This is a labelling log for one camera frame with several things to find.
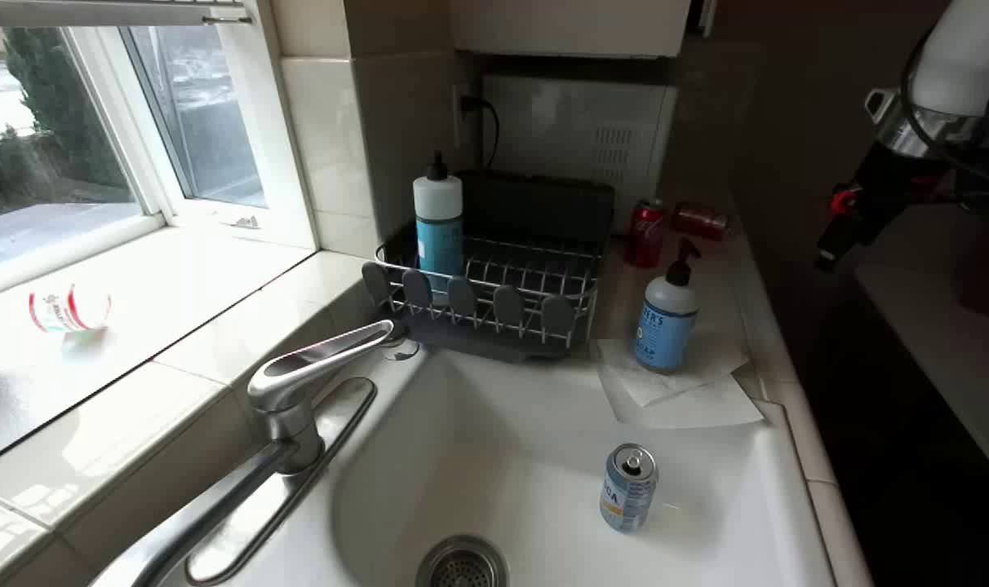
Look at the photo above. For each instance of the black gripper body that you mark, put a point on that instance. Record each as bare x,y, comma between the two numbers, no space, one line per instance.
880,196

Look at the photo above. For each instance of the red cola can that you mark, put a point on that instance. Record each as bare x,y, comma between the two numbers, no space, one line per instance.
646,232
700,220

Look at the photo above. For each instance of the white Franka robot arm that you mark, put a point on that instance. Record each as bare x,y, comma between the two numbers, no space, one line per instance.
960,60

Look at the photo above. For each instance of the blue soda can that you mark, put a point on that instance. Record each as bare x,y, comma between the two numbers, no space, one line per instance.
628,490

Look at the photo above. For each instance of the white double sink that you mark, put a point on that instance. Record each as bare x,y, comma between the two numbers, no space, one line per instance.
513,434

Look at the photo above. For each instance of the metal sink drain strainer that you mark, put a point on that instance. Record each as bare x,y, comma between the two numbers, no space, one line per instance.
463,566

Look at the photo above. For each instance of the chrome sink faucet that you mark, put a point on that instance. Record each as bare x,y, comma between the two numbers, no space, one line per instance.
299,378

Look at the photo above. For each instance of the white pump bottle blue label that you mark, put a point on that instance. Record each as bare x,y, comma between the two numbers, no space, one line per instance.
668,320

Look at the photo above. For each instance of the white folded cloth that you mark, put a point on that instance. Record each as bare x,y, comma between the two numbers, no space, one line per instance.
690,404

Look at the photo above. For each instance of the tall white blue squeeze bottle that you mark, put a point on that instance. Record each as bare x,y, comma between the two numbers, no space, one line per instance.
439,222

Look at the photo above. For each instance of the clear red-marked measuring cup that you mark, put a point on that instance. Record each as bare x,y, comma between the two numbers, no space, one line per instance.
69,316

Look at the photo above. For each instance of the white window frame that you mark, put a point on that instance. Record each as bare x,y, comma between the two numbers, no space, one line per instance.
136,133

